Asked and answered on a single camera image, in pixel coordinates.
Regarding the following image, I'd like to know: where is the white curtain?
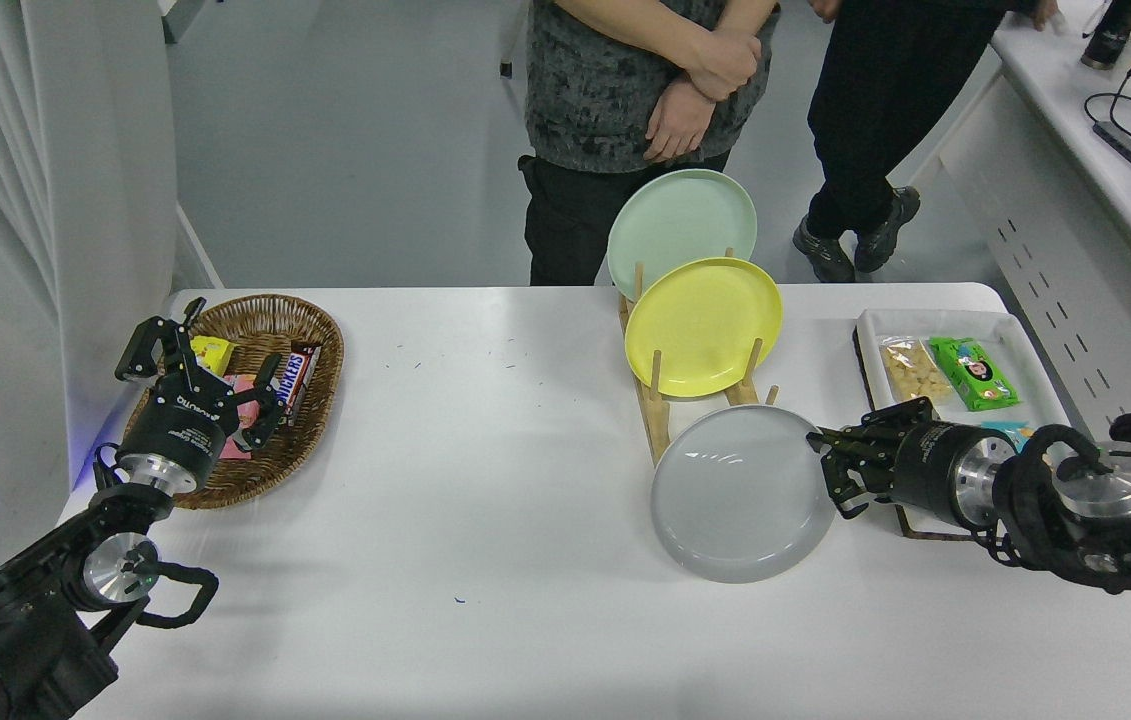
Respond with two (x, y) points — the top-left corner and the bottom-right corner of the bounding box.
(0, 0), (176, 621)

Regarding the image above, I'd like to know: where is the black usb hub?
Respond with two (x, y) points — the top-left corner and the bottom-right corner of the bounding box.
(1092, 120), (1131, 168)

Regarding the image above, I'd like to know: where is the brown Snickers bar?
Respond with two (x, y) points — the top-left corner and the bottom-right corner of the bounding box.
(277, 341), (323, 426)

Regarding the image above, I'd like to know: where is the yellow snack pack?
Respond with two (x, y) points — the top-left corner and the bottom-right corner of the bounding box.
(188, 336), (235, 377)

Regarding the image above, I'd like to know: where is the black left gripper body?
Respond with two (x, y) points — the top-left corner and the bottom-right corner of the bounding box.
(128, 382), (240, 465)

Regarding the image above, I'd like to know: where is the grey plate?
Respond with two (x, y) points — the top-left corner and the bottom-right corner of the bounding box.
(650, 404), (838, 585)

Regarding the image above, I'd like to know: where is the person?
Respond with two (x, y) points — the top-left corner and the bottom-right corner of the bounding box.
(791, 0), (1061, 284)
(517, 0), (781, 287)

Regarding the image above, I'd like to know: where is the white desk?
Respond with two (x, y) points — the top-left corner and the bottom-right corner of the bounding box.
(885, 0), (1131, 441)

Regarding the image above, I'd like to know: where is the clear cracker pack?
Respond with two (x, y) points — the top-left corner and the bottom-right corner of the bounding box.
(878, 337), (956, 406)

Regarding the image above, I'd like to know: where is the chair leg with caster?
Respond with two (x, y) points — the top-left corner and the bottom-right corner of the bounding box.
(498, 0), (533, 80)

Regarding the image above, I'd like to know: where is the brown wicker basket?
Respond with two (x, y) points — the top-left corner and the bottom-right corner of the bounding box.
(122, 293), (346, 511)

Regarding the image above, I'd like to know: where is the wooden plate rack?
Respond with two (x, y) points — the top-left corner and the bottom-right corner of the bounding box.
(618, 247), (783, 466)

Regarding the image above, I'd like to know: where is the black bottle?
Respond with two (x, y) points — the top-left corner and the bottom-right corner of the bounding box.
(1080, 0), (1131, 71)

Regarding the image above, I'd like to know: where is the green snack pack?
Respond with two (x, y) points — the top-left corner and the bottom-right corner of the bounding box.
(928, 336), (1021, 412)

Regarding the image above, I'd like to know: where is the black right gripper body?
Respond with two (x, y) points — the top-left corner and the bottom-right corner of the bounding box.
(890, 420), (976, 521)

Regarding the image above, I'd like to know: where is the grey furniture leg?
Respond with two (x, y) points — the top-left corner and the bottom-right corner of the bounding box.
(161, 0), (208, 44)

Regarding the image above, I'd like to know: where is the white tray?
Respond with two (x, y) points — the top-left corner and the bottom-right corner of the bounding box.
(853, 308), (1071, 541)

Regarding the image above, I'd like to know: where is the yellow plate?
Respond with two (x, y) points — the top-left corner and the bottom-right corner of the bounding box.
(624, 257), (785, 399)

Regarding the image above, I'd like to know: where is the pale green plate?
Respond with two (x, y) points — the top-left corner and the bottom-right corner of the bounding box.
(606, 168), (759, 302)

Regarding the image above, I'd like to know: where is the pink snack pack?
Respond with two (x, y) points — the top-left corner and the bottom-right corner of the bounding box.
(218, 373), (271, 461)

